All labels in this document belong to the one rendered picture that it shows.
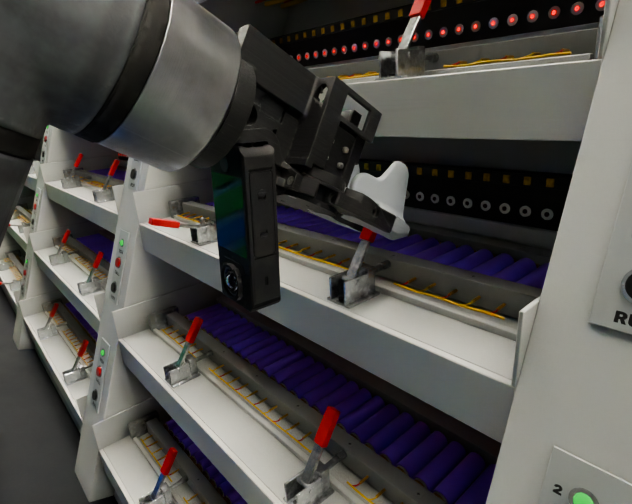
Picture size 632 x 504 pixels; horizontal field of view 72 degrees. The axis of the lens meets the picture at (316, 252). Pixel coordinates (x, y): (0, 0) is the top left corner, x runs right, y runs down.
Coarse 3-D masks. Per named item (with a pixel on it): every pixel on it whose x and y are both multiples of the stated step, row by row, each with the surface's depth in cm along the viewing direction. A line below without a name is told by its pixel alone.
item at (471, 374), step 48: (144, 192) 69; (192, 192) 74; (144, 240) 69; (528, 240) 42; (288, 288) 42; (336, 336) 38; (384, 336) 33; (432, 336) 32; (480, 336) 32; (528, 336) 25; (432, 384) 31; (480, 384) 28
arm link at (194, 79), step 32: (192, 0) 22; (192, 32) 21; (224, 32) 22; (160, 64) 20; (192, 64) 21; (224, 64) 22; (160, 96) 20; (192, 96) 21; (224, 96) 22; (128, 128) 21; (160, 128) 21; (192, 128) 22; (160, 160) 23; (192, 160) 24
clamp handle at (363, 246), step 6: (366, 228) 38; (360, 234) 39; (366, 234) 38; (372, 234) 38; (360, 240) 39; (366, 240) 38; (372, 240) 38; (360, 246) 38; (366, 246) 38; (360, 252) 38; (366, 252) 38; (354, 258) 38; (360, 258) 38; (354, 264) 38; (360, 264) 38; (348, 270) 38; (354, 270) 38; (348, 276) 38; (354, 276) 38
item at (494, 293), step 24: (192, 216) 70; (288, 240) 52; (312, 240) 49; (336, 240) 47; (336, 264) 44; (408, 264) 40; (432, 264) 39; (408, 288) 38; (432, 288) 38; (456, 288) 36; (480, 288) 35; (504, 288) 33; (528, 288) 33; (480, 312) 33; (504, 312) 34
